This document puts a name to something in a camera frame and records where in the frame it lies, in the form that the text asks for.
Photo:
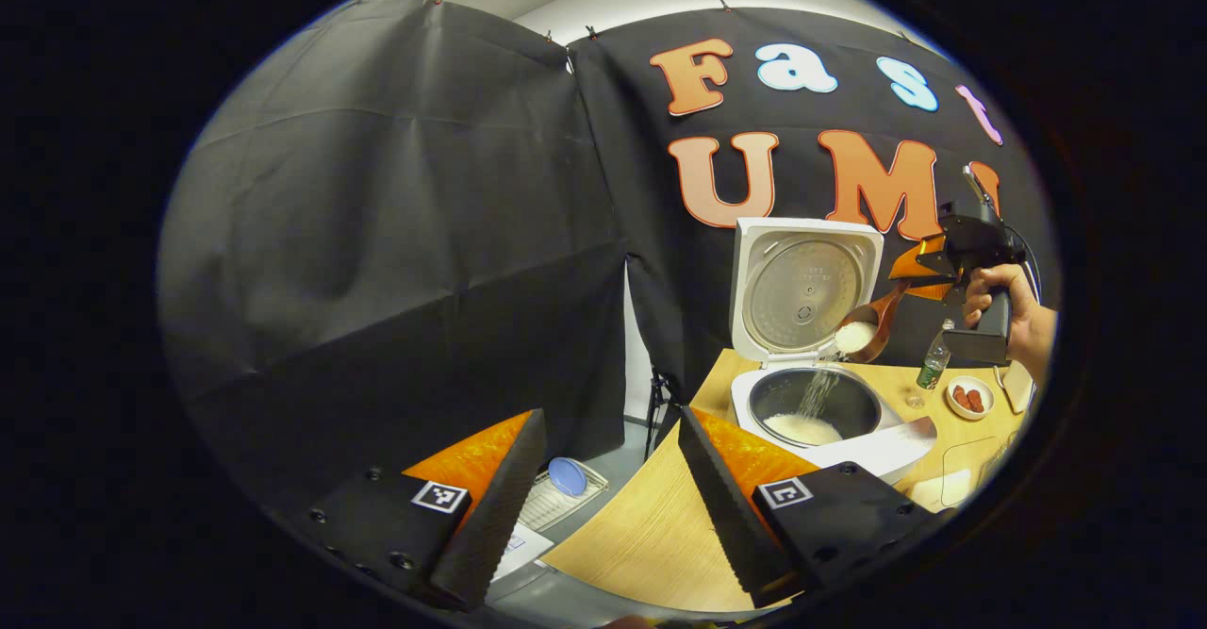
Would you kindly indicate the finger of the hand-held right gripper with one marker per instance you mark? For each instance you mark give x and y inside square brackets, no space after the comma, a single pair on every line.
[915,261]
[934,289]

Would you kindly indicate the white paper sheet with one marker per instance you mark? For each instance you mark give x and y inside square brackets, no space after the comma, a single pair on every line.
[528,549]

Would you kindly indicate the red meat piece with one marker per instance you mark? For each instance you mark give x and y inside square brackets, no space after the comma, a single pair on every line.
[961,396]
[976,402]

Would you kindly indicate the white toaster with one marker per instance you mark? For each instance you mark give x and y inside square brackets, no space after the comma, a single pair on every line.
[1018,388]

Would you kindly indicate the clear rice container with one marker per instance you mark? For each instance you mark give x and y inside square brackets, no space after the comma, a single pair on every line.
[952,488]

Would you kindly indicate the white oval plate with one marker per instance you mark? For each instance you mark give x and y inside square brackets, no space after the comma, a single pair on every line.
[971,415]

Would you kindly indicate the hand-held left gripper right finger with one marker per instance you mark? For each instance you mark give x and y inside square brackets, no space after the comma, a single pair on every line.
[721,516]

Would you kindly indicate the black backdrop cloth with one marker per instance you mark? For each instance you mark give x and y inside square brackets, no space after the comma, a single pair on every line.
[377,233]

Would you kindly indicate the black tripod stand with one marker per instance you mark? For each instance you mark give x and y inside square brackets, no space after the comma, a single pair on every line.
[660,403]

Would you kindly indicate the clear plastic water bottle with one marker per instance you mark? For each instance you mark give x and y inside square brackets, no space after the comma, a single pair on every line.
[934,370]

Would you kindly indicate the white rice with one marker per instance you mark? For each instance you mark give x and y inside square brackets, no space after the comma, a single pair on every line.
[801,431]

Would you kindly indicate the wooden spoon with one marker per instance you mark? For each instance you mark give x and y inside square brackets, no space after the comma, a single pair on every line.
[882,318]

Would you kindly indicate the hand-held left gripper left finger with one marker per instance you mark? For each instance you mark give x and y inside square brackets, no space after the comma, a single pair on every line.
[495,516]

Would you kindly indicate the white rice cooker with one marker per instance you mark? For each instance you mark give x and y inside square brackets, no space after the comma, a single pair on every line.
[801,299]

